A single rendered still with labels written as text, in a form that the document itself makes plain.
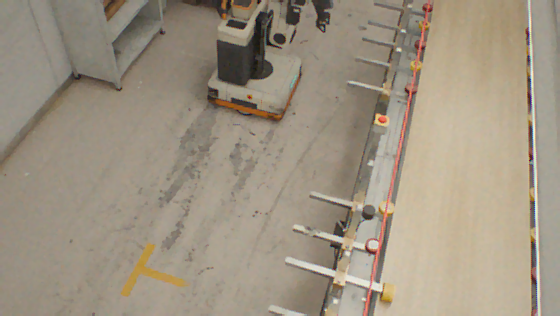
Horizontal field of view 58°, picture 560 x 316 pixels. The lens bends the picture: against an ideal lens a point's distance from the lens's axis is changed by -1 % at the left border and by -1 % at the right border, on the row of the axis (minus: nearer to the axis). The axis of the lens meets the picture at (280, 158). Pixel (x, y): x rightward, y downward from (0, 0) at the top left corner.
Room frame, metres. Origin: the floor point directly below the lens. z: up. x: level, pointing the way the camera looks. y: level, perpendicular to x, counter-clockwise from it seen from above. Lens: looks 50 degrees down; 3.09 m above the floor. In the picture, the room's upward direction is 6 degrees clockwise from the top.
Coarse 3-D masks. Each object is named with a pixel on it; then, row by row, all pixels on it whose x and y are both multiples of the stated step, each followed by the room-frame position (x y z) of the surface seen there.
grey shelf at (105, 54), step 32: (64, 0) 3.22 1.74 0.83; (96, 0) 3.16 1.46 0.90; (128, 0) 3.75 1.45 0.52; (160, 0) 4.02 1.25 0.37; (64, 32) 3.24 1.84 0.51; (96, 32) 3.17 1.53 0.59; (128, 32) 3.80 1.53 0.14; (160, 32) 3.99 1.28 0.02; (96, 64) 3.19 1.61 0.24; (128, 64) 3.35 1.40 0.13
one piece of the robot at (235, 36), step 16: (224, 0) 3.20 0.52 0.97; (224, 16) 3.18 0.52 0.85; (256, 16) 3.28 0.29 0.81; (224, 32) 3.07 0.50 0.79; (240, 32) 3.06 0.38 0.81; (256, 32) 3.21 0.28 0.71; (224, 48) 3.07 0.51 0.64; (240, 48) 3.05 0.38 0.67; (256, 48) 3.23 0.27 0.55; (224, 64) 3.07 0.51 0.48; (240, 64) 3.04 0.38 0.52; (256, 64) 3.16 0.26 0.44; (224, 80) 3.11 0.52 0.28; (240, 80) 3.04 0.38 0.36
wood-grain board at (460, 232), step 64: (448, 0) 3.63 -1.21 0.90; (512, 0) 3.74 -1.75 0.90; (448, 64) 2.82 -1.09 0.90; (512, 64) 2.90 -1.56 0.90; (448, 128) 2.20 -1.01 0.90; (512, 128) 2.26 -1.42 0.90; (448, 192) 1.70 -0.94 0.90; (512, 192) 1.75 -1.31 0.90; (448, 256) 1.30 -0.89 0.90; (512, 256) 1.34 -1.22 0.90
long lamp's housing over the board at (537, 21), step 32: (544, 0) 1.23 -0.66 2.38; (544, 32) 1.09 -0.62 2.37; (544, 64) 0.97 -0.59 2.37; (544, 96) 0.86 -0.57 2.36; (544, 128) 0.76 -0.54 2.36; (544, 160) 0.67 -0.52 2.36; (544, 192) 0.59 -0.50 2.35; (544, 224) 0.52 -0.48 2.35; (544, 256) 0.46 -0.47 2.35; (544, 288) 0.40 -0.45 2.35
